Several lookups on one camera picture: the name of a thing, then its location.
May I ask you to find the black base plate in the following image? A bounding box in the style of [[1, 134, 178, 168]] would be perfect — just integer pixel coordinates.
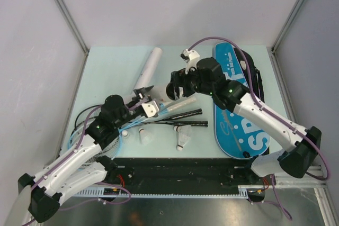
[[103, 158, 272, 188]]

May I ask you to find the aluminium frame post right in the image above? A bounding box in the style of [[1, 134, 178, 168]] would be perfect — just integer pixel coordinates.
[[271, 0, 307, 53]]

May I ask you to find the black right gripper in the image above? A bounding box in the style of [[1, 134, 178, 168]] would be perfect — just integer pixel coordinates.
[[164, 63, 214, 101]]

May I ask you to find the blue racket white grip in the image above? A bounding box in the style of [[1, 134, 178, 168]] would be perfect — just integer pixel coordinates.
[[67, 104, 175, 150], [67, 96, 197, 149]]

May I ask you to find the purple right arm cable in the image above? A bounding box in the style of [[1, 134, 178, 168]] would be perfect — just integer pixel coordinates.
[[190, 37, 332, 181]]

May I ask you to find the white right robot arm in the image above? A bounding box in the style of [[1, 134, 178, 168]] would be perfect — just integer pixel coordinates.
[[166, 58, 321, 184]]

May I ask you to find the black racket lower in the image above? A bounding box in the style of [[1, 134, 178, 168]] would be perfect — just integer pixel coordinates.
[[80, 121, 208, 169]]

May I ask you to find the aluminium side rail right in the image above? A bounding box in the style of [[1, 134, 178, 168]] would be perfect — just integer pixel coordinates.
[[267, 47, 338, 225]]

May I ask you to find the white shuttlecock tube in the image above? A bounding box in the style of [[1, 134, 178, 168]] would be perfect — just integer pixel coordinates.
[[148, 85, 173, 103]]

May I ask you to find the white shuttlecock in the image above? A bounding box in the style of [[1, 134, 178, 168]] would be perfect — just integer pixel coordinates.
[[139, 128, 154, 146], [173, 125, 192, 137], [176, 133, 191, 151], [121, 130, 134, 144]]

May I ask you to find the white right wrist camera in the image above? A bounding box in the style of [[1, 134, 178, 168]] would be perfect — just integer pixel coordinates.
[[180, 49, 201, 74]]

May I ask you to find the blue racket white grip upper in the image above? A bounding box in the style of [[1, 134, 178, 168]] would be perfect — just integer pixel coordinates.
[[67, 96, 197, 149]]

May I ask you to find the black racket bag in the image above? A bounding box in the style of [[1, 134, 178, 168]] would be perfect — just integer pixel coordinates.
[[232, 48, 270, 159]]

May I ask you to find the black racket upper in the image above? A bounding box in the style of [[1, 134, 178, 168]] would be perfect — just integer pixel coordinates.
[[150, 109, 208, 127]]

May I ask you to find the grey cable duct rail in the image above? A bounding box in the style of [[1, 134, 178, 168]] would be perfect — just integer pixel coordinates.
[[74, 185, 263, 198]]

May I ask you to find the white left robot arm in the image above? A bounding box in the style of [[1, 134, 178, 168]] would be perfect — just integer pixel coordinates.
[[17, 86, 162, 223]]

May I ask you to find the aluminium frame post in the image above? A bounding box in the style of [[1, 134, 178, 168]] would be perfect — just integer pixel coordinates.
[[54, 0, 89, 56], [271, 0, 307, 53]]

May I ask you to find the aluminium frame post left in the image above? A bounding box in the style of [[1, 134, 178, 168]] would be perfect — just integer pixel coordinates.
[[54, 0, 89, 56]]

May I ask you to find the black racket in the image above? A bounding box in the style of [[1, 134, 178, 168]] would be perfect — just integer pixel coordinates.
[[150, 109, 208, 127], [80, 121, 208, 169]]

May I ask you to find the white cardboard tube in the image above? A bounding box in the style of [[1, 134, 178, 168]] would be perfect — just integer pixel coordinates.
[[134, 47, 163, 89]]

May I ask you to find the blue racket bag cover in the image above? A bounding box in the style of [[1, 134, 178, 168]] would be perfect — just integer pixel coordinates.
[[213, 42, 269, 160]]

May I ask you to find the blue racket white grip lower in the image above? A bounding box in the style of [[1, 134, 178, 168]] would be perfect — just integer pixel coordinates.
[[67, 104, 175, 150]]

